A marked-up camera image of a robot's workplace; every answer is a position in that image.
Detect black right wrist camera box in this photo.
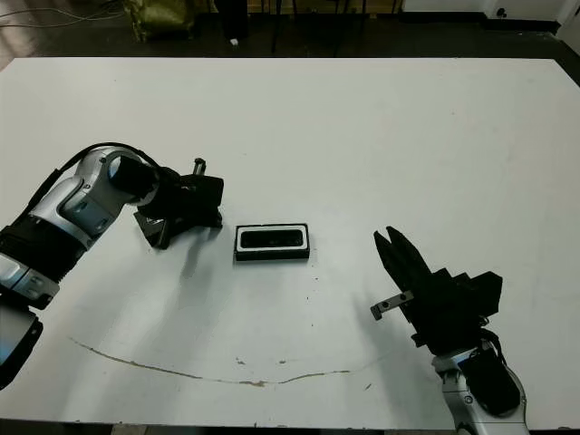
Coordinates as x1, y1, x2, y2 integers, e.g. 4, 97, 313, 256
452, 270, 504, 321

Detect black printed box lid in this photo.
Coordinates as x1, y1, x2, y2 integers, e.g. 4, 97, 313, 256
132, 208, 224, 252

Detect black box base white insert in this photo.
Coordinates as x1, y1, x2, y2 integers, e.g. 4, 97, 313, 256
233, 222, 312, 263

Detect black slim camera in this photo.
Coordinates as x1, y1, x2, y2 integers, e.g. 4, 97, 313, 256
239, 228, 304, 250

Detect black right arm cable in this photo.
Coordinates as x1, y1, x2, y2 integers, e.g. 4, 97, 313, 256
479, 328, 508, 363

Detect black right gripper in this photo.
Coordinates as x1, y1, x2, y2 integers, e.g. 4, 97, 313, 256
370, 226, 488, 357

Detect black upright stand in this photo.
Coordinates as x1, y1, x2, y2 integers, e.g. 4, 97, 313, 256
216, 0, 250, 41

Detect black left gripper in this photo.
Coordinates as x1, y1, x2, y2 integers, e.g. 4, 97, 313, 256
135, 157, 225, 242

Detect olive green bag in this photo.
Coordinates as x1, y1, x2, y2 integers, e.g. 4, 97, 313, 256
129, 0, 197, 43

